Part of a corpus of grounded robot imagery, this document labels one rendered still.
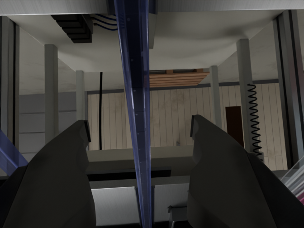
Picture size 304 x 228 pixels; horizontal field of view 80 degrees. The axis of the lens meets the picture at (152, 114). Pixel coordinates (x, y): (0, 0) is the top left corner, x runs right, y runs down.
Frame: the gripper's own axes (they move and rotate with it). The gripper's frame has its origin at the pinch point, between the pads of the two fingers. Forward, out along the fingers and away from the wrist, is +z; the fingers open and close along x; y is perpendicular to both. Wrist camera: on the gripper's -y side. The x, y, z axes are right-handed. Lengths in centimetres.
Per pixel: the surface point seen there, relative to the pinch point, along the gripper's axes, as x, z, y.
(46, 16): -22.8, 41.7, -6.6
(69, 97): -169, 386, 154
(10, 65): -32.0, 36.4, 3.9
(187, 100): 97, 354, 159
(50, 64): -29, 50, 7
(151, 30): 3.1, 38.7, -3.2
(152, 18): 3.1, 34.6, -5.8
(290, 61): 39, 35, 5
